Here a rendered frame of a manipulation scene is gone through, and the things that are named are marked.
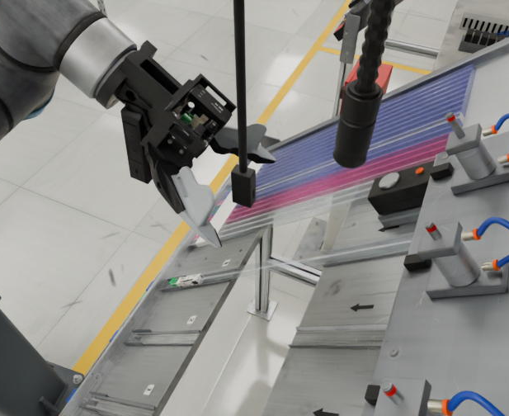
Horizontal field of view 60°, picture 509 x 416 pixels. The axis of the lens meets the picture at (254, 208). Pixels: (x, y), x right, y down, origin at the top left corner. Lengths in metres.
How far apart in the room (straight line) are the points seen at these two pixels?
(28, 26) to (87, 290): 1.35
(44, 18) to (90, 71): 0.06
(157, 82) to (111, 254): 1.41
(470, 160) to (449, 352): 0.16
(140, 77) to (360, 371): 0.34
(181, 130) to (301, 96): 2.07
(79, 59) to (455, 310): 0.39
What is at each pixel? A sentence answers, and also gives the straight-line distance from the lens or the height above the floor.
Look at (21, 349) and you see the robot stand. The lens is 1.32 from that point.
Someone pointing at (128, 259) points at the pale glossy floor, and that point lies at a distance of 1.79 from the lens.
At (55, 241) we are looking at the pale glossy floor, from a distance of 1.94.
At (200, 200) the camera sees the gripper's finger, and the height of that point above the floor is 1.08.
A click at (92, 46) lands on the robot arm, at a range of 0.48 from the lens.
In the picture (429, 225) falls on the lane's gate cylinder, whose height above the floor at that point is 1.20.
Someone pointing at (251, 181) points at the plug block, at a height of 1.11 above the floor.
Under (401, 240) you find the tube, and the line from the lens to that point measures 0.48.
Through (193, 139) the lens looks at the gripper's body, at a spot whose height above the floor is 1.12.
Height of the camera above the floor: 1.42
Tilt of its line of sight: 49 degrees down
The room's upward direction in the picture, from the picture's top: straight up
